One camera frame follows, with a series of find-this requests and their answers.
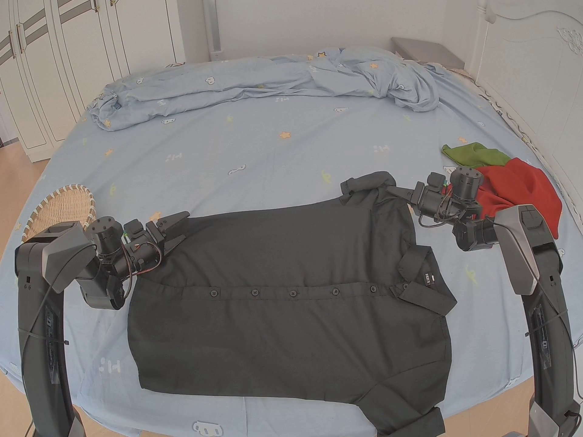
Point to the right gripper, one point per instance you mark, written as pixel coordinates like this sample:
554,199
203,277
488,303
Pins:
430,203

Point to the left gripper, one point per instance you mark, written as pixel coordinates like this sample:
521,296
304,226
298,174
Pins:
145,255

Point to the black shirt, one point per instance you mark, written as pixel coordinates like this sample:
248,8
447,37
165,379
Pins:
296,312

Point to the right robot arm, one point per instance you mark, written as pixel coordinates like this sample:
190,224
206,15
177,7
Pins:
533,262

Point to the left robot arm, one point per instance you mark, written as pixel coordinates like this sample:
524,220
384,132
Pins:
41,335

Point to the green garment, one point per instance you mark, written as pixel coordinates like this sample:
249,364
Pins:
478,153

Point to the bed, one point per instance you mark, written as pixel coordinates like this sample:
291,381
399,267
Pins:
227,153

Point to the round woven basket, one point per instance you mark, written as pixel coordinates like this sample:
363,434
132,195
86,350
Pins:
63,205

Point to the red garment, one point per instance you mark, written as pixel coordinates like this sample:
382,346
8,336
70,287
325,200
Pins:
524,189

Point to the grey bedside table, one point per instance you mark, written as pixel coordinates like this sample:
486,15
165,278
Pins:
423,50

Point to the pale blue quilt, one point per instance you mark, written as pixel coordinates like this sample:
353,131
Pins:
205,89

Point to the white wardrobe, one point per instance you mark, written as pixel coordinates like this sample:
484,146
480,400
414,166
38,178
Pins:
82,62

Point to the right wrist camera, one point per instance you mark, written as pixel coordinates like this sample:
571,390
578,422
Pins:
436,181

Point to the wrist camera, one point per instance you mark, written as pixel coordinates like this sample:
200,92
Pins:
436,181
133,228

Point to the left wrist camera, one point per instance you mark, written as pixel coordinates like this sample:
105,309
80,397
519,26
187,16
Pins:
133,228

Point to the grey vertical wall duct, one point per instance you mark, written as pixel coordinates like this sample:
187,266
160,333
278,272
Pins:
212,12

